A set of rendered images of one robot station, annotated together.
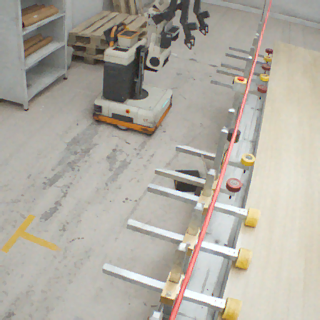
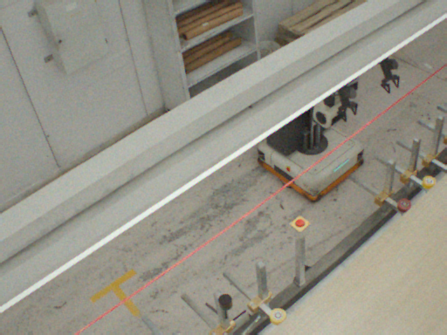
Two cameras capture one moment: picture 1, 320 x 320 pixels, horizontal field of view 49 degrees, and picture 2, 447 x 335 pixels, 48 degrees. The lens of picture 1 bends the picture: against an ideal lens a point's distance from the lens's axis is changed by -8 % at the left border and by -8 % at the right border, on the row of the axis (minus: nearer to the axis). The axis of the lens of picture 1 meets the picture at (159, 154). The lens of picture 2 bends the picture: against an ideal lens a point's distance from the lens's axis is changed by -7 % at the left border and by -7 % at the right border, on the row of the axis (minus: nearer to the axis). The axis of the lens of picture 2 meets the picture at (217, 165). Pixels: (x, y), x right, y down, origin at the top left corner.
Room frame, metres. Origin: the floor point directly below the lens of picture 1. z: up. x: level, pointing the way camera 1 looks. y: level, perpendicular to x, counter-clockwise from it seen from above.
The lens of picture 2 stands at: (0.61, -1.26, 3.19)
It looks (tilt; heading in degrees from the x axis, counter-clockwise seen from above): 43 degrees down; 43
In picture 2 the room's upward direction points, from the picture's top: 10 degrees counter-clockwise
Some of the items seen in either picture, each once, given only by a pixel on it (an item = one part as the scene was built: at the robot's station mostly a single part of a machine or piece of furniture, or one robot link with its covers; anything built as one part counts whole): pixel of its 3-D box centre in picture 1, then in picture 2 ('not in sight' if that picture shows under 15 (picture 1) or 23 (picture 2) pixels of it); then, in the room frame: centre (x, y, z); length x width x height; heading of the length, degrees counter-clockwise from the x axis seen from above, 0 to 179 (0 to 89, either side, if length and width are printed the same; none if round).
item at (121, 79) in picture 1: (128, 64); (301, 108); (3.47, 0.41, 0.59); 0.55 x 0.34 x 0.83; 166
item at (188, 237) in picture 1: (190, 239); not in sight; (1.01, -0.17, 0.95); 0.14 x 0.06 x 0.05; 166
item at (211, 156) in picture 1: (213, 157); (251, 297); (1.74, -0.30, 0.84); 0.43 x 0.03 x 0.04; 76
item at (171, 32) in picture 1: (169, 33); (340, 85); (3.38, 0.04, 0.99); 0.28 x 0.16 x 0.22; 166
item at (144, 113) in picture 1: (133, 103); (311, 153); (3.45, 0.32, 0.16); 0.67 x 0.64 x 0.25; 76
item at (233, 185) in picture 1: (232, 190); not in sight; (1.45, -0.39, 0.85); 0.08 x 0.08 x 0.11
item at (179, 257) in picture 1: (173, 284); not in sight; (0.79, -0.11, 0.93); 0.04 x 0.04 x 0.48; 76
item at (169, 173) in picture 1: (195, 181); (209, 321); (1.50, -0.20, 0.84); 0.43 x 0.03 x 0.04; 76
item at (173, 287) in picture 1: (172, 286); not in sight; (0.77, -0.10, 0.95); 0.14 x 0.06 x 0.05; 166
